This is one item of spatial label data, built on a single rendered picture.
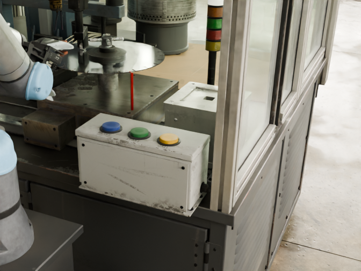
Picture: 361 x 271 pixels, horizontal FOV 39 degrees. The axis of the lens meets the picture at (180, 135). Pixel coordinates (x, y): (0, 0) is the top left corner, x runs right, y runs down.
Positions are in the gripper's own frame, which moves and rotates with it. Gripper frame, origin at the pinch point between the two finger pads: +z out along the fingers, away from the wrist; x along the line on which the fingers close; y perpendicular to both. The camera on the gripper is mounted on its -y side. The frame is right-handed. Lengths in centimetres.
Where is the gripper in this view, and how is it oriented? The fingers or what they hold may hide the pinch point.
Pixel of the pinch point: (61, 73)
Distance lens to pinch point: 139.4
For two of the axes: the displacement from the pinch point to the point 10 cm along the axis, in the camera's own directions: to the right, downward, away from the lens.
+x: 3.4, -9.4, 0.7
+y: 8.3, 2.6, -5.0
